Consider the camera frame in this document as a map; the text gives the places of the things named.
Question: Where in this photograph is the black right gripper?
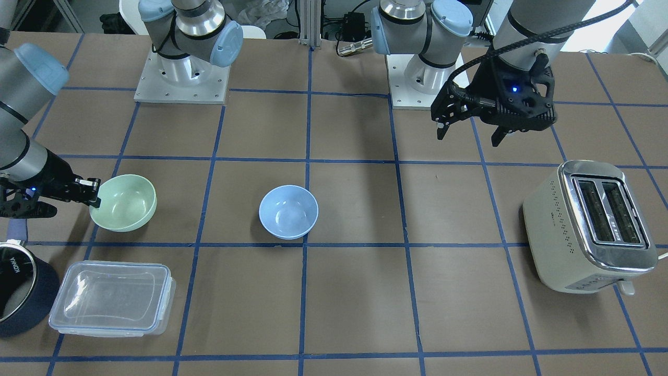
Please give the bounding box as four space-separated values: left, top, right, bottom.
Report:
2 151 102 219

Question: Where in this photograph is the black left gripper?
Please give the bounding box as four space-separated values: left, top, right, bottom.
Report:
431 52 556 147

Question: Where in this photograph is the green bowl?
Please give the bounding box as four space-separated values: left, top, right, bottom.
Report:
90 174 158 232

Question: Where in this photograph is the blue bowl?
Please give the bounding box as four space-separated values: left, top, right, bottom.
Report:
258 185 319 240

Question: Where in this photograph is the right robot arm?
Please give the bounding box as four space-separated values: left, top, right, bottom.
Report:
1 1 244 219

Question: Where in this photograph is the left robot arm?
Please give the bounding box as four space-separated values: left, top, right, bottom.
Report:
370 1 593 147

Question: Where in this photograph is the clear plastic container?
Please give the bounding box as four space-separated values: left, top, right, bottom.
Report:
48 260 176 338

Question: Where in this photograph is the dark blue saucepan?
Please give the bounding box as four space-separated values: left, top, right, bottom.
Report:
1 219 60 338

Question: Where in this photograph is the cream toaster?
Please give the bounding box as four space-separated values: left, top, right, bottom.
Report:
522 160 659 296

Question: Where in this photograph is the aluminium frame post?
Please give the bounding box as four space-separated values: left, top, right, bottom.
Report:
294 1 322 49

